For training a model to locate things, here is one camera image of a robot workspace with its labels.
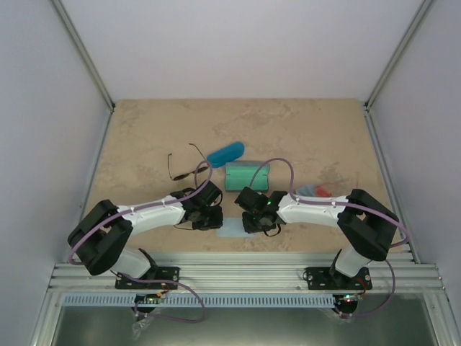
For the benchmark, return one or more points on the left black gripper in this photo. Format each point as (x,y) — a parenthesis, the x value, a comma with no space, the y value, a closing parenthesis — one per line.
(217,223)

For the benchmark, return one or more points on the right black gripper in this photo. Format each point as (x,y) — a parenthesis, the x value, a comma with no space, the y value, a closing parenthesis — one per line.
(251,228)

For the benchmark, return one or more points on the light blue cleaning cloth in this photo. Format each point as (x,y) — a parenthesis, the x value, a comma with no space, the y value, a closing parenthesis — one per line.
(233,228)

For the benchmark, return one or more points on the grey-blue teal-lined glasses case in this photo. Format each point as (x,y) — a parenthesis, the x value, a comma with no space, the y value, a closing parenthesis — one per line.
(238,174)

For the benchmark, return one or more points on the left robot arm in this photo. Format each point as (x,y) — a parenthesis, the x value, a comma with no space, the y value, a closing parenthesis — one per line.
(100,239)

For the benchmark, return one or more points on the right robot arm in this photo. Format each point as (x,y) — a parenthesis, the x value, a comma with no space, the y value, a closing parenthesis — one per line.
(365,222)

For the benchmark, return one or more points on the red translucent sunglasses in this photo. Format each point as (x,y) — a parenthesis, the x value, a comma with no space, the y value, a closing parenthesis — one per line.
(337,187)

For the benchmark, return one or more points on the blue hard glasses case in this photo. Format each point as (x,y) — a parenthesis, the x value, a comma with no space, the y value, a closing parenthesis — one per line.
(226,154)

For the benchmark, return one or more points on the crumpled blue cleaning cloth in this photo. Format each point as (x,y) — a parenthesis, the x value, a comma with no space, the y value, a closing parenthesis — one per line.
(307,191)

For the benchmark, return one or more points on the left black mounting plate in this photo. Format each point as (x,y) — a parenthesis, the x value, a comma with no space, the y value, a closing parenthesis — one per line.
(160,278)

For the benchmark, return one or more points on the black mounting plate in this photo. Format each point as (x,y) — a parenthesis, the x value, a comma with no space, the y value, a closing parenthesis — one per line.
(327,278)
(160,278)

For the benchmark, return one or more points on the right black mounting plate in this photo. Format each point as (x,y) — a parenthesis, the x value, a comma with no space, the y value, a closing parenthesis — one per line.
(327,278)

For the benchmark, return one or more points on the left small circuit board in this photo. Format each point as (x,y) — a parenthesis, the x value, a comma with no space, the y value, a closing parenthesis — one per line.
(150,299)

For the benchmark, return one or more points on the small circuit board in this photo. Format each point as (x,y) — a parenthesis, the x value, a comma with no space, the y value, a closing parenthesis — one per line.
(150,299)
(348,298)

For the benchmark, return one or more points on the right small circuit board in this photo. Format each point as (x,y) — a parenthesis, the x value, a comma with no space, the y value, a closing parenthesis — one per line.
(348,298)

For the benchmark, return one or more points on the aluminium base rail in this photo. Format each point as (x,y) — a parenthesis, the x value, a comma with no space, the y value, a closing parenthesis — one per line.
(258,272)

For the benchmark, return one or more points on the grey slotted cable duct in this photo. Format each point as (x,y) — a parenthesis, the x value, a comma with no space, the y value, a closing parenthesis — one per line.
(209,300)

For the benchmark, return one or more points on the left aluminium frame post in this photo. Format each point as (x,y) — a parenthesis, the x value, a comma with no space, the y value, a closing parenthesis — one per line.
(78,43)

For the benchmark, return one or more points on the aluminium frame post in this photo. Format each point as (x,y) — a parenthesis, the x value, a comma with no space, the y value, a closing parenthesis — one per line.
(78,43)
(411,31)

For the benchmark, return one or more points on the right aluminium frame post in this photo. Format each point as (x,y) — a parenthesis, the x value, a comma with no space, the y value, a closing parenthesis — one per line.
(411,31)

